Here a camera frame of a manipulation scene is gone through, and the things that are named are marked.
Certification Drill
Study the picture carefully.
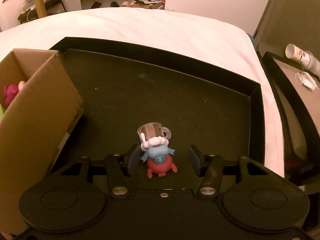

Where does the black side table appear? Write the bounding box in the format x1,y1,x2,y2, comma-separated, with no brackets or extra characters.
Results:
262,51,320,183

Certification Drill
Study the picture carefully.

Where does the olive padded panel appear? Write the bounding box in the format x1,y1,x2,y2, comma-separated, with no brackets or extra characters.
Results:
252,0,320,63

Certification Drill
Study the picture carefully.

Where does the mug and crab figurine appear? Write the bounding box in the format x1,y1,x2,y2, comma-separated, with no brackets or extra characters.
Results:
137,122,178,180

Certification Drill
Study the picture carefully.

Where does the black tray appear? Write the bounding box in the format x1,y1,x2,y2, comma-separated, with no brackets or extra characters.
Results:
49,37,265,190

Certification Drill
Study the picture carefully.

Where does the cardboard box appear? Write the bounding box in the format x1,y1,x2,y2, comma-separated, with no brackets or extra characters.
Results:
132,0,166,10
0,49,84,235

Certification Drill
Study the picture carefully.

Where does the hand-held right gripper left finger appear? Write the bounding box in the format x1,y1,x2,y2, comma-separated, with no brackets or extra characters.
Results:
51,144,142,198

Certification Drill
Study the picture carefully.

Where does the flat cardboard box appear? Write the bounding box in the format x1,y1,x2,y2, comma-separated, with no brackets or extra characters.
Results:
132,0,166,10

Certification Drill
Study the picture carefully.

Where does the pink plush toy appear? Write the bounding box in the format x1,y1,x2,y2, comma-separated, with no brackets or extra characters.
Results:
3,81,26,106

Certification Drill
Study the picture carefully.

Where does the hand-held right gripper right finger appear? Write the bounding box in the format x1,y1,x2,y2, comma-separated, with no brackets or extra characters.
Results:
188,144,274,198

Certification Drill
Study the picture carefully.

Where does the white plastic wrapper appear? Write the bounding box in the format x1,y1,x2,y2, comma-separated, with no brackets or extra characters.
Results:
295,72,319,90

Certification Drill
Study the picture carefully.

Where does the black chair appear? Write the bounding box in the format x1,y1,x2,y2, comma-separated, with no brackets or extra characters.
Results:
17,0,68,23

